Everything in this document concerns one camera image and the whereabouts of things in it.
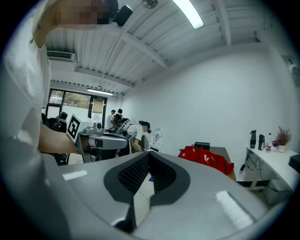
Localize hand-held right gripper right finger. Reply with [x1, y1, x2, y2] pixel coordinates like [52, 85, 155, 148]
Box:
[137, 151, 268, 235]

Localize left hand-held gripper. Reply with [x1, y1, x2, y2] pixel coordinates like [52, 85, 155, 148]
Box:
[66, 113, 130, 163]

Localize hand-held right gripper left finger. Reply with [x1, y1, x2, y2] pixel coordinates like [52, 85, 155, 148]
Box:
[58, 151, 150, 234]

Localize red backpack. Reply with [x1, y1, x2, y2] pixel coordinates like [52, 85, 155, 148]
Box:
[177, 145, 235, 175]

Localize person's left forearm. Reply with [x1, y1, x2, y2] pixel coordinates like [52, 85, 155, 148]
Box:
[38, 124, 78, 154]

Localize black box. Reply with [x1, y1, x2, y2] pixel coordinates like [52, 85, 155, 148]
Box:
[194, 141, 210, 151]

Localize white toilet-shaped device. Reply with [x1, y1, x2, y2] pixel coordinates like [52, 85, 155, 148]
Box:
[149, 128, 164, 152]

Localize long ceiling light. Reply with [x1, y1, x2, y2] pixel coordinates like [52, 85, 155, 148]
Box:
[87, 88, 114, 96]
[172, 0, 205, 30]

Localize glass window and door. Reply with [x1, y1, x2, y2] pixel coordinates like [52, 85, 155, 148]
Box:
[45, 88, 108, 125]

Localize black office chair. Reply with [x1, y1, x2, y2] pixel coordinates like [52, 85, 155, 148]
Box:
[41, 112, 69, 133]

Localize black bottle with grey band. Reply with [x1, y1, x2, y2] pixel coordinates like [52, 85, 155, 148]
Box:
[249, 129, 257, 149]

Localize dried flowers in vase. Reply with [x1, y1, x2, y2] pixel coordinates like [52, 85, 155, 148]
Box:
[275, 126, 293, 153]

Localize teal box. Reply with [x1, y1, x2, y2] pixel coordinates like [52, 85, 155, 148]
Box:
[288, 154, 300, 174]

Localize white air conditioner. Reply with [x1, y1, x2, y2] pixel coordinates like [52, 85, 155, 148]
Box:
[46, 50, 76, 62]

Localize person's white shirt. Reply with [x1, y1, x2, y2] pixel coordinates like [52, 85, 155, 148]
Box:
[0, 0, 61, 165]

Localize round ceiling smoke detector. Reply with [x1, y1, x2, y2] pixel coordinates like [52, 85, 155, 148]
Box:
[141, 0, 158, 9]

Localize black cables under desk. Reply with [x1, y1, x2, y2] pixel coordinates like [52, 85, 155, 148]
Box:
[240, 149, 264, 172]

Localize black head-worn camera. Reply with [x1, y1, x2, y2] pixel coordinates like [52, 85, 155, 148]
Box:
[112, 4, 134, 27]

